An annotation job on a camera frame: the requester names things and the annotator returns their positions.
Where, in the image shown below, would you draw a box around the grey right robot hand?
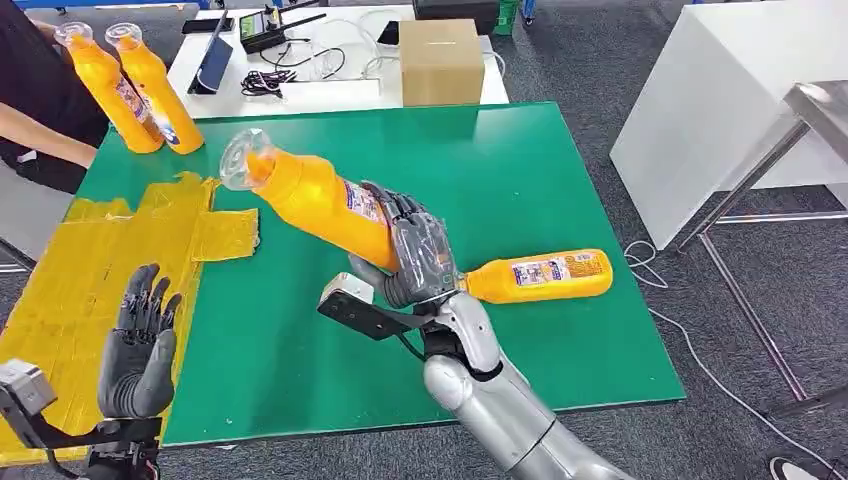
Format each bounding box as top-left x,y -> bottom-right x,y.
348,181 -> 461,311

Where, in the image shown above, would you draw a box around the orange drink bottle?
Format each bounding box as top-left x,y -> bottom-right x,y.
103,21 -> 206,156
53,21 -> 165,156
462,248 -> 615,307
217,127 -> 403,274

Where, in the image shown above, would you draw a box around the white floor cable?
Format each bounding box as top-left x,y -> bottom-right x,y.
622,239 -> 848,480

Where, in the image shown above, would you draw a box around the black coiled cable bundle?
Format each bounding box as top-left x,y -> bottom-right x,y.
239,68 -> 298,100

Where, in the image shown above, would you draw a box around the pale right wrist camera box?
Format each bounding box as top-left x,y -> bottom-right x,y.
316,270 -> 378,316

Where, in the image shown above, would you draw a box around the white cable on table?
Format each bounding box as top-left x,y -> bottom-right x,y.
311,11 -> 508,81

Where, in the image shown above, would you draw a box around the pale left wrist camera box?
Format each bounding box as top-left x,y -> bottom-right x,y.
0,358 -> 59,429

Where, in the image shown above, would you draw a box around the green table mat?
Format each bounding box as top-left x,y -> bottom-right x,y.
69,101 -> 688,449

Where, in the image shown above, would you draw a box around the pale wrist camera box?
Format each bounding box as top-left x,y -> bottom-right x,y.
316,270 -> 378,316
0,358 -> 59,429

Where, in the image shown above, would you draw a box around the black and white shoe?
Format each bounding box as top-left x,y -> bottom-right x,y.
768,455 -> 824,480

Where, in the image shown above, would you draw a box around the yellow taped sheet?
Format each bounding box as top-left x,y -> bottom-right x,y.
0,171 -> 262,469

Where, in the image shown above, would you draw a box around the black case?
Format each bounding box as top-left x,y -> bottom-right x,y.
411,0 -> 502,37

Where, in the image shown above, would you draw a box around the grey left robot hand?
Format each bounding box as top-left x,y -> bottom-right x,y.
97,262 -> 184,421

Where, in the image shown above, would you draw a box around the white desk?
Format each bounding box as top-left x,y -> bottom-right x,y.
608,0 -> 848,252

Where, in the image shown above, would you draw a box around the thin black cable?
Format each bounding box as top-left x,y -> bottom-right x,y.
258,38 -> 348,81

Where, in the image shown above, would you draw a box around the black phone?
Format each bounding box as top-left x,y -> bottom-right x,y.
181,17 -> 235,36

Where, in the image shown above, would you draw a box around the green container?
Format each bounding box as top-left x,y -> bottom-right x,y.
493,0 -> 523,37

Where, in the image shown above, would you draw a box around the blue frame bar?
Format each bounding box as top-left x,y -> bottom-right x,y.
13,0 -> 200,12

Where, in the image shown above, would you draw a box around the dark tablet on stand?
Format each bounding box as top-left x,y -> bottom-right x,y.
186,9 -> 236,96

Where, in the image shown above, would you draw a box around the person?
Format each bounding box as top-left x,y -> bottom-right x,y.
0,0 -> 112,196

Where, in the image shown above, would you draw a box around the brown cardboard box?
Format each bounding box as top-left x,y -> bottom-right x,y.
398,18 -> 487,108

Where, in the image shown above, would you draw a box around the black radio device with antennas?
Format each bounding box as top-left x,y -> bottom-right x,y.
237,0 -> 329,56

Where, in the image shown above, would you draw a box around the white table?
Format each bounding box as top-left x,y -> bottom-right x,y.
165,4 -> 511,121

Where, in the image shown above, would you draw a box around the steel table with legs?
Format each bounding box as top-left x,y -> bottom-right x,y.
667,80 -> 848,419

